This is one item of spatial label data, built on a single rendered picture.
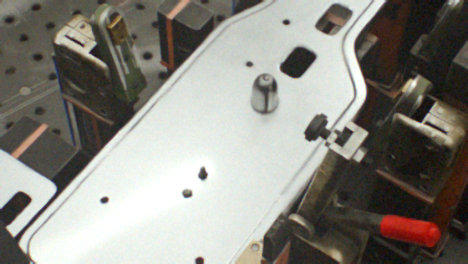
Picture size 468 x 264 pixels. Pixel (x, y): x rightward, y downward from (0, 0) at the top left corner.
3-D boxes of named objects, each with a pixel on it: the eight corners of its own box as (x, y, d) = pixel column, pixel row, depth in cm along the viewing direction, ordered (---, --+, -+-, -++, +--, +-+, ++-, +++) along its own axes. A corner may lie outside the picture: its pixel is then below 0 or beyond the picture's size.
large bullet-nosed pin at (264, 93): (260, 94, 110) (261, 62, 105) (281, 106, 109) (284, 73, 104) (245, 111, 108) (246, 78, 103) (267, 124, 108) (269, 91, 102)
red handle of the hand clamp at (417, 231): (312, 187, 93) (443, 210, 82) (321, 201, 94) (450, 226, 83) (291, 216, 91) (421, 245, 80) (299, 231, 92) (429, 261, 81)
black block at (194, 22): (177, 102, 144) (169, -25, 120) (231, 134, 141) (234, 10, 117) (146, 136, 140) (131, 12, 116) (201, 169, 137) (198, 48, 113)
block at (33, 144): (61, 211, 132) (27, 100, 109) (120, 251, 128) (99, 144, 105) (16, 261, 127) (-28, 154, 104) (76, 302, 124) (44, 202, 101)
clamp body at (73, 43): (105, 145, 139) (77, -8, 110) (166, 183, 135) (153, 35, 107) (67, 186, 134) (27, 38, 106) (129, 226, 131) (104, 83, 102)
